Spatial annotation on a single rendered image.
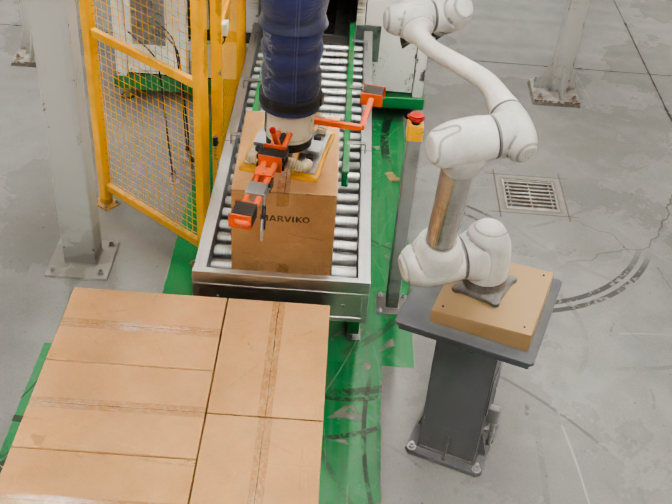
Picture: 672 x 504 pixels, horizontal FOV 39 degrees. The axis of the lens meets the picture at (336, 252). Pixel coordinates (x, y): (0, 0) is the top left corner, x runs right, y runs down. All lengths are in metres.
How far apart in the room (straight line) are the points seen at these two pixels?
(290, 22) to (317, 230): 0.87
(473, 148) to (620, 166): 3.26
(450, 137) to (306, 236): 1.11
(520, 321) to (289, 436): 0.88
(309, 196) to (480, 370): 0.91
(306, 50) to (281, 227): 0.76
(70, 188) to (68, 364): 1.24
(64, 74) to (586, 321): 2.64
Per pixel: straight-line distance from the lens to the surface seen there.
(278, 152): 3.27
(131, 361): 3.46
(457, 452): 3.87
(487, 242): 3.22
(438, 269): 3.17
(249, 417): 3.25
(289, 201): 3.58
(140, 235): 4.93
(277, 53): 3.26
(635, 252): 5.23
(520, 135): 2.78
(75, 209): 4.56
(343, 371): 4.18
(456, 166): 2.76
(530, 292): 3.43
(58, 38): 4.12
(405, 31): 3.10
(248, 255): 3.75
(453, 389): 3.64
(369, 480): 3.80
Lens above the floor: 2.96
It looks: 38 degrees down
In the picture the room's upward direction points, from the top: 5 degrees clockwise
